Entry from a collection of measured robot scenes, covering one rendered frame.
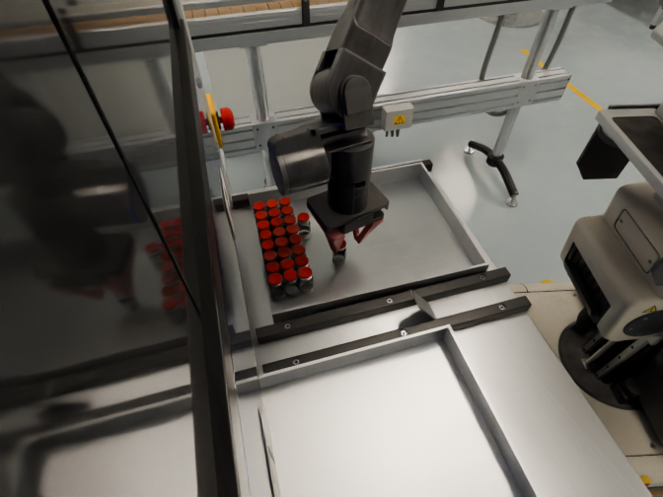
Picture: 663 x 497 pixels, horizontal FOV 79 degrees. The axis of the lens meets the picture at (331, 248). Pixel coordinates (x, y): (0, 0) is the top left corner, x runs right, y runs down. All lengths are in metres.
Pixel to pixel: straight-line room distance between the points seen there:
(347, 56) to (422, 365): 0.40
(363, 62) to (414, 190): 0.37
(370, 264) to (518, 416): 0.30
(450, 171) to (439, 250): 1.63
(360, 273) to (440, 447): 0.27
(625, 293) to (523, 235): 1.22
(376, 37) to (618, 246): 0.66
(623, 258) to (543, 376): 0.39
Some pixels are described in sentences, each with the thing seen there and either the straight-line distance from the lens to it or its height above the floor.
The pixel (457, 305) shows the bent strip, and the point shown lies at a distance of 0.65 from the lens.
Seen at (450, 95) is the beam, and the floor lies 0.54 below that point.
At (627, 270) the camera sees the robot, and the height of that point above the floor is 0.80.
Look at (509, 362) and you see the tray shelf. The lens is 0.63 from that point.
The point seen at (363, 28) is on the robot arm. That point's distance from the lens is 0.49.
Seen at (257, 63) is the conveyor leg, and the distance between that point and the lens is 1.51.
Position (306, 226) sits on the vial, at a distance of 0.68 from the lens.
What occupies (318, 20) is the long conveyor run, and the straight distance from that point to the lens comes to 1.46.
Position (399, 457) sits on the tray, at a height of 0.88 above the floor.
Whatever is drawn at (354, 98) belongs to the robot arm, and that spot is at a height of 1.18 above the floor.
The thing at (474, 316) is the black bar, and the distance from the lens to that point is 0.62.
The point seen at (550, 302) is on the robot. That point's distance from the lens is 1.51.
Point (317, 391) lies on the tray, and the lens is 0.56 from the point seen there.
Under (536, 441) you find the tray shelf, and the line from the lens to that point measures 0.60.
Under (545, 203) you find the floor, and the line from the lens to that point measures 2.30.
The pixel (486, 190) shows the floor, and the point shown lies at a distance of 2.25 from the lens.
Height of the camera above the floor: 1.41
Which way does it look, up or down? 50 degrees down
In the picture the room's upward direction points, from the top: straight up
